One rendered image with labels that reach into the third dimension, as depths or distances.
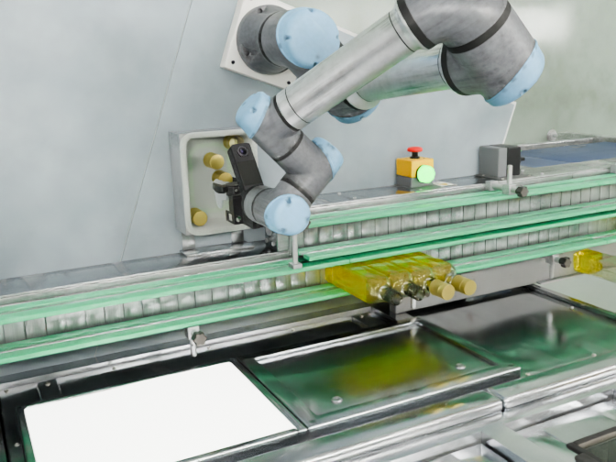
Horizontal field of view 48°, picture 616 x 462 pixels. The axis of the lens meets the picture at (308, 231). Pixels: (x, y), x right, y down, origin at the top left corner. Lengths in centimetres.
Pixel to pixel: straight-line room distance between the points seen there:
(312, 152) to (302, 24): 27
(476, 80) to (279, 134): 34
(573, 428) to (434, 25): 74
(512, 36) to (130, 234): 90
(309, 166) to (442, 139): 72
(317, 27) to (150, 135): 44
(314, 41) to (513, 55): 43
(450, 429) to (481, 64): 61
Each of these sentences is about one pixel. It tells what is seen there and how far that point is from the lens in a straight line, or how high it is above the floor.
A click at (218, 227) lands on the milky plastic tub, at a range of 155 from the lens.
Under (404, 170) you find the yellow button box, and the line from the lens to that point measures 181.
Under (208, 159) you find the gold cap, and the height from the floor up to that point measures 80.
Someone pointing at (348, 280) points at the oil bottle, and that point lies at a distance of 154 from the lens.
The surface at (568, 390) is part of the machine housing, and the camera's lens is 145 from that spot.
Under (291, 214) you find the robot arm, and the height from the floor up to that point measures 116.
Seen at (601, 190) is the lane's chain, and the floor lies 88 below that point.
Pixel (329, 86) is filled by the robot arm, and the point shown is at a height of 123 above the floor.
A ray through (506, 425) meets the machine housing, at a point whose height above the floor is 143.
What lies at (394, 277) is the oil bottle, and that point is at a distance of 150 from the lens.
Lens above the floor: 227
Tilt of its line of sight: 61 degrees down
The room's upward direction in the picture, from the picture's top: 113 degrees clockwise
